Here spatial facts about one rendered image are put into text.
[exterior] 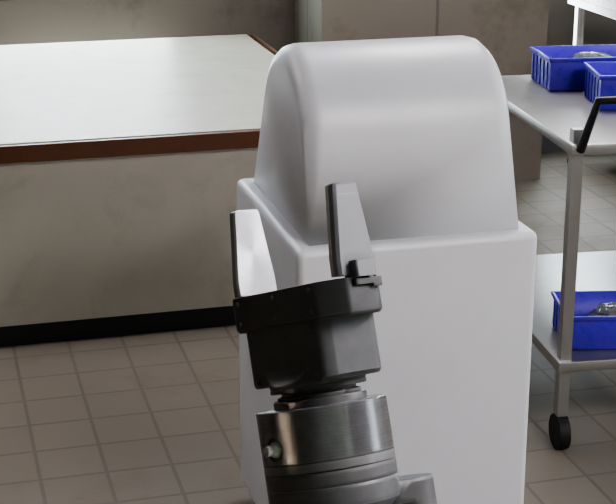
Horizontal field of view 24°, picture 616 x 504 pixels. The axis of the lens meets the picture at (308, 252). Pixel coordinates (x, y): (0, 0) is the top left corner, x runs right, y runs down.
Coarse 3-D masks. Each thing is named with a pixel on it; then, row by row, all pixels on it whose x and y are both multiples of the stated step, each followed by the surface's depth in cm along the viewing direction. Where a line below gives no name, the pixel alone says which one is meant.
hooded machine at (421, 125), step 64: (320, 64) 345; (384, 64) 348; (448, 64) 351; (320, 128) 339; (384, 128) 342; (448, 128) 346; (256, 192) 385; (320, 192) 340; (384, 192) 344; (448, 192) 348; (512, 192) 352; (320, 256) 338; (384, 256) 343; (448, 256) 347; (512, 256) 351; (384, 320) 348; (448, 320) 352; (512, 320) 357; (384, 384) 353; (448, 384) 358; (512, 384) 362; (256, 448) 400; (448, 448) 363; (512, 448) 368
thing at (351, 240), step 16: (336, 192) 93; (352, 192) 94; (336, 208) 93; (352, 208) 94; (336, 224) 93; (352, 224) 93; (336, 240) 93; (352, 240) 93; (368, 240) 94; (336, 256) 92; (352, 256) 93; (368, 256) 94; (336, 272) 92; (352, 272) 93; (368, 272) 93
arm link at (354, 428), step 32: (288, 288) 95; (320, 288) 92; (352, 288) 92; (256, 320) 98; (288, 320) 95; (320, 320) 93; (352, 320) 94; (256, 352) 98; (288, 352) 95; (320, 352) 93; (352, 352) 94; (256, 384) 98; (288, 384) 95; (320, 384) 94; (352, 384) 96; (256, 416) 97; (288, 416) 93; (320, 416) 93; (352, 416) 93; (384, 416) 95; (288, 448) 93; (320, 448) 93; (352, 448) 93; (384, 448) 95
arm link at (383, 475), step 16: (368, 464) 93; (384, 464) 94; (272, 480) 95; (288, 480) 94; (304, 480) 93; (320, 480) 93; (336, 480) 93; (352, 480) 93; (368, 480) 93; (384, 480) 94; (400, 480) 97; (416, 480) 97; (432, 480) 98; (272, 496) 95; (288, 496) 94; (304, 496) 93; (320, 496) 93; (336, 496) 92; (352, 496) 93; (368, 496) 93; (384, 496) 94; (400, 496) 96; (416, 496) 96; (432, 496) 97
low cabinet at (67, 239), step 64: (0, 64) 656; (64, 64) 656; (128, 64) 656; (192, 64) 656; (256, 64) 656; (0, 128) 537; (64, 128) 537; (128, 128) 537; (192, 128) 537; (256, 128) 537; (0, 192) 520; (64, 192) 526; (128, 192) 532; (192, 192) 538; (0, 256) 527; (64, 256) 533; (128, 256) 540; (192, 256) 546; (0, 320) 534; (64, 320) 541; (128, 320) 550; (192, 320) 557
